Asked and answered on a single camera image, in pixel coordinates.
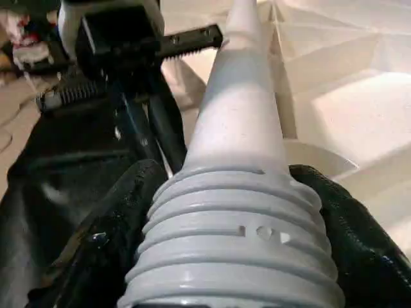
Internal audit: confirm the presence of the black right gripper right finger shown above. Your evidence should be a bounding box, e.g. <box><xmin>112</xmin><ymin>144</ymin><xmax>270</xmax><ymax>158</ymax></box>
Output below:
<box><xmin>289</xmin><ymin>166</ymin><xmax>411</xmax><ymax>308</ymax></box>

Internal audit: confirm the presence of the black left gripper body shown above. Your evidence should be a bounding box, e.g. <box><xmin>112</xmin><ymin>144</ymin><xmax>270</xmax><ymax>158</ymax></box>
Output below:
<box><xmin>76</xmin><ymin>6</ymin><xmax>224</xmax><ymax>79</ymax></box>

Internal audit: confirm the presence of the white plastic table leg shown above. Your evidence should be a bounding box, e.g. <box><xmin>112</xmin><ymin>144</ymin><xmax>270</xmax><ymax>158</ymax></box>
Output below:
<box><xmin>118</xmin><ymin>0</ymin><xmax>345</xmax><ymax>308</ymax></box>

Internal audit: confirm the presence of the red and white clutter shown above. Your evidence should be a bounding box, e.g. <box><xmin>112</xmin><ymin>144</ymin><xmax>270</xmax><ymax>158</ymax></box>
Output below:
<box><xmin>0</xmin><ymin>10</ymin><xmax>58</xmax><ymax>71</ymax></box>

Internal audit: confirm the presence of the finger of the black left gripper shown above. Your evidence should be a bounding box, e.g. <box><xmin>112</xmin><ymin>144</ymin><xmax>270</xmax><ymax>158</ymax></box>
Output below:
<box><xmin>149</xmin><ymin>71</ymin><xmax>187</xmax><ymax>171</ymax></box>
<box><xmin>109</xmin><ymin>77</ymin><xmax>164</xmax><ymax>161</ymax></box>

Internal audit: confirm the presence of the white plastic table top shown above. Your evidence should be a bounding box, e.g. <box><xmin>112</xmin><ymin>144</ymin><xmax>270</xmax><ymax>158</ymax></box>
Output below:
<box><xmin>161</xmin><ymin>0</ymin><xmax>411</xmax><ymax>257</ymax></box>

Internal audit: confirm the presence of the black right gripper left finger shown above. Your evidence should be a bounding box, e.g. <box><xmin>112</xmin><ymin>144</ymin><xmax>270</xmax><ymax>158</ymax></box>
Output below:
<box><xmin>26</xmin><ymin>160</ymin><xmax>169</xmax><ymax>308</ymax></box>

